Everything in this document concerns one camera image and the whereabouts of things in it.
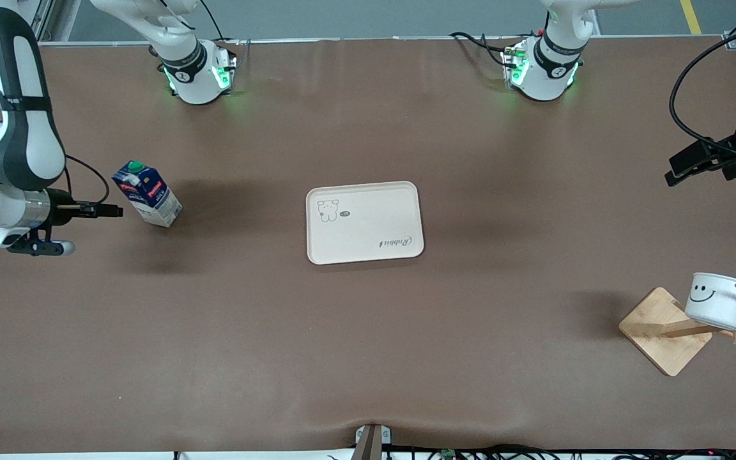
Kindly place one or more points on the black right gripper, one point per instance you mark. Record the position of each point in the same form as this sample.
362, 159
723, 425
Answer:
61, 206

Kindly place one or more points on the blue milk carton green cap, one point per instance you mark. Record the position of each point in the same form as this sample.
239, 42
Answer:
149, 197

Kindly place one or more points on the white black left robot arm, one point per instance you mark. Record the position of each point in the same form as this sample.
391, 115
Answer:
544, 83

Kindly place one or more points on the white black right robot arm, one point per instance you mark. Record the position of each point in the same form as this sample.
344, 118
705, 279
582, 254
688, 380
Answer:
23, 140

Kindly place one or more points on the wooden cup rack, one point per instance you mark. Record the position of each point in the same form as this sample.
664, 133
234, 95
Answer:
662, 332

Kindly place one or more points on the cream rectangular plastic tray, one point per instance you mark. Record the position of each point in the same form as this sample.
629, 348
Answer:
368, 223

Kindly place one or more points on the small green circuit board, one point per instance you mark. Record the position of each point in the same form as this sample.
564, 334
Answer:
448, 454

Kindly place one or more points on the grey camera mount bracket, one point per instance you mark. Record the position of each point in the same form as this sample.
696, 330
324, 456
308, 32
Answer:
371, 441

